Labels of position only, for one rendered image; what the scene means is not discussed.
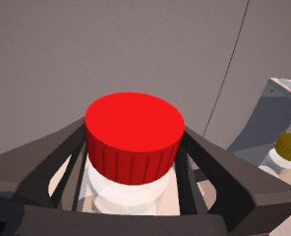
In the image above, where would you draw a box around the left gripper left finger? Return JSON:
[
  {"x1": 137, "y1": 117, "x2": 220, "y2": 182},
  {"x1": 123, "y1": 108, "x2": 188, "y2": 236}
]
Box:
[{"x1": 0, "y1": 117, "x2": 87, "y2": 210}]

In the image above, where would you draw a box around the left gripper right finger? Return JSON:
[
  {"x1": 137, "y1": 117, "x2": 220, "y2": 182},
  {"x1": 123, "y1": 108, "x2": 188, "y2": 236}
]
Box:
[{"x1": 174, "y1": 126, "x2": 291, "y2": 236}]

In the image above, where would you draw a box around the white bottle with red cap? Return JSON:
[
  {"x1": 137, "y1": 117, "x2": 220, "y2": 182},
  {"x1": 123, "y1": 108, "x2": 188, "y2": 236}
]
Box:
[{"x1": 85, "y1": 92, "x2": 185, "y2": 215}]

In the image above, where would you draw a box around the white bottle with yellow cap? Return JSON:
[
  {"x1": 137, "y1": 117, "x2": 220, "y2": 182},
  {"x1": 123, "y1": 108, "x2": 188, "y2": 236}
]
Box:
[{"x1": 259, "y1": 133, "x2": 291, "y2": 180}]

